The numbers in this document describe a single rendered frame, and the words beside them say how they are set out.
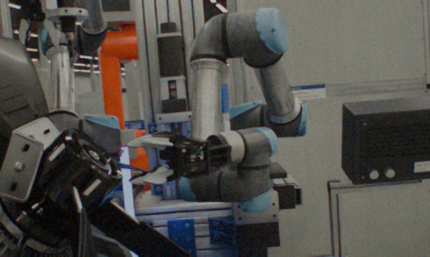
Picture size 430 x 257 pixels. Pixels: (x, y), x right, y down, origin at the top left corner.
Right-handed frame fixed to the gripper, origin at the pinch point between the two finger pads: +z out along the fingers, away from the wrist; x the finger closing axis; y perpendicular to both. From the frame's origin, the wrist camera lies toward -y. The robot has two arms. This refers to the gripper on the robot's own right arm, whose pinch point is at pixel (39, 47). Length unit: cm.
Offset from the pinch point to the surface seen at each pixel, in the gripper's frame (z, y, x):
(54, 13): 2, -54, -24
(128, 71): -68, 1050, 177
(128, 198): 42, -16, -25
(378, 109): 25, -19, -89
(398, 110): 25, -21, -93
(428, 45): -1, 129, -173
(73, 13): 3, -53, -27
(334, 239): 57, -16, -77
